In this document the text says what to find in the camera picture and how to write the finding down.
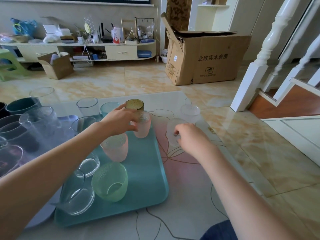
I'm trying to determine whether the person's right hand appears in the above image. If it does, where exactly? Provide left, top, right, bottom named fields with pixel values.
left=174, top=123, right=213, bottom=161

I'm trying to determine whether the person's left hand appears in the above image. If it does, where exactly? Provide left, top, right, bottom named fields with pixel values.
left=100, top=103, right=141, bottom=143

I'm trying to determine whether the white frosted glass cup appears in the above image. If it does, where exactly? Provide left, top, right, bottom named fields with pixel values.
left=180, top=103, right=201, bottom=124
left=166, top=118, right=187, bottom=147

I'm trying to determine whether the pink frosted glass cup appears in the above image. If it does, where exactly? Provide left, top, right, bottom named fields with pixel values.
left=100, top=132, right=129, bottom=163
left=133, top=111, right=152, bottom=138

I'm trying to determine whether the person's right forearm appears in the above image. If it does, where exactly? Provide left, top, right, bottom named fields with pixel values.
left=197, top=143, right=302, bottom=240

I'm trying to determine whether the person's left forearm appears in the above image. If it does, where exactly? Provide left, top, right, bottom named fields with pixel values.
left=0, top=121, right=108, bottom=240

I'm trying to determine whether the amber glass cup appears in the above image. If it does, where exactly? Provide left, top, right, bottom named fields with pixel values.
left=125, top=99, right=145, bottom=116

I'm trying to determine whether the light blue frosted cup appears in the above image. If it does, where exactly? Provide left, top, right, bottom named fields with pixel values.
left=100, top=101, right=121, bottom=118

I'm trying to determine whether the clear glass cup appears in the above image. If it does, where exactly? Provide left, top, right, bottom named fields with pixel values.
left=58, top=169, right=96, bottom=216
left=29, top=86, right=56, bottom=106
left=71, top=116, right=98, bottom=136
left=76, top=97, right=100, bottom=121
left=78, top=152, right=101, bottom=178

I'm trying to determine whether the teal plastic tray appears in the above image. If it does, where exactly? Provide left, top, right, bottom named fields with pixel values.
left=53, top=122, right=170, bottom=228

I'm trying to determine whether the green frosted glass cup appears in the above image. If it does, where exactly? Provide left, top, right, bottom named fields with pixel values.
left=91, top=161, right=129, bottom=203

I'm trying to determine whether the white low cabinet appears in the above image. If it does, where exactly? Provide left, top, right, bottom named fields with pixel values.
left=0, top=40, right=157, bottom=64

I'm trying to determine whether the large cardboard box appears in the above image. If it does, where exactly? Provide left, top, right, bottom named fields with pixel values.
left=160, top=12, right=252, bottom=86

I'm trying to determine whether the clear glass mug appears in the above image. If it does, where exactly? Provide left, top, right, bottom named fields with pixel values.
left=19, top=106, right=62, bottom=138

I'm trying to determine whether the white jar with red print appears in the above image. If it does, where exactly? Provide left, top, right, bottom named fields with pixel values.
left=111, top=27, right=122, bottom=44

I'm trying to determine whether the black router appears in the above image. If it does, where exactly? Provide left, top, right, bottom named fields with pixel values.
left=98, top=22, right=113, bottom=43

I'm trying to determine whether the small cardboard box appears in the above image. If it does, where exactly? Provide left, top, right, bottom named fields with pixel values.
left=37, top=51, right=75, bottom=80

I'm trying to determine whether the white stair railing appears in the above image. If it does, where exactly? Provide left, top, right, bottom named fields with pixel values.
left=229, top=0, right=320, bottom=113

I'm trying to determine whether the person's blue jeans leg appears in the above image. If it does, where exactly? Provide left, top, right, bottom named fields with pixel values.
left=199, top=219, right=238, bottom=240

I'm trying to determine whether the wooden staircase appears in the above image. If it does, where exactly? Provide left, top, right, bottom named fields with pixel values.
left=249, top=77, right=320, bottom=160

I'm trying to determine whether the dark teal cup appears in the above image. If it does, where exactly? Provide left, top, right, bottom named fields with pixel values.
left=5, top=97, right=42, bottom=115

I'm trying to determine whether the brown patterned panel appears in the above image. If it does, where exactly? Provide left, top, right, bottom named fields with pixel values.
left=166, top=0, right=193, bottom=32

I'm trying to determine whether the white shelf unit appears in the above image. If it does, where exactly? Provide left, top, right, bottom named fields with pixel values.
left=187, top=0, right=239, bottom=32

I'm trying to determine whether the purple tinted glass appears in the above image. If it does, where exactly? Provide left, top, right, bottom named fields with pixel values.
left=0, top=144, right=24, bottom=178

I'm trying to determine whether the green plastic stool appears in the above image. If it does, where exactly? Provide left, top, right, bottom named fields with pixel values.
left=0, top=48, right=32, bottom=82

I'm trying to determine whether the blue plastic bag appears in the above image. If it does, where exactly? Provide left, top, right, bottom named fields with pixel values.
left=10, top=18, right=38, bottom=37

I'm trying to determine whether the black wire rack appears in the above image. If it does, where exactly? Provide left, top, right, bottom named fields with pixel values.
left=134, top=17, right=156, bottom=41

